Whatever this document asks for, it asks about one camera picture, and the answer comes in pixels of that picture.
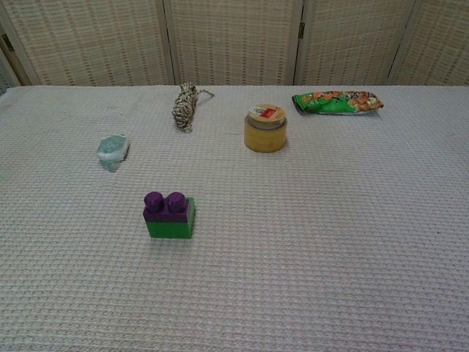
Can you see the small purple block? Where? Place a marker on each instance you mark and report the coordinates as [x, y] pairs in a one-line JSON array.
[[161, 216]]

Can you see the green and purple toy block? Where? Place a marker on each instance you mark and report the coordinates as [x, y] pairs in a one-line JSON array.
[[168, 230]]

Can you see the yellow jar with labelled lid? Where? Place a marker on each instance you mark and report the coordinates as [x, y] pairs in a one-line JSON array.
[[265, 137]]

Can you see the white woven tablecloth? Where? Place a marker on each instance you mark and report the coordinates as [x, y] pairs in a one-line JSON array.
[[293, 256]]

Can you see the green snack packet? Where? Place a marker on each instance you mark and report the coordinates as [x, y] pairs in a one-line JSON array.
[[329, 104]]

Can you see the small translucent green packet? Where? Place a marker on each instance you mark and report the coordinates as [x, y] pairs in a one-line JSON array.
[[111, 146]]

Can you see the woven folding screen panel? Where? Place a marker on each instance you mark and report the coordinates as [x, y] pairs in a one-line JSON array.
[[359, 36], [91, 36], [439, 44], [234, 36], [4, 69]]

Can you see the brass screen hinge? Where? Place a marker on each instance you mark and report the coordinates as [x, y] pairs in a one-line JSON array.
[[6, 42], [302, 30]]

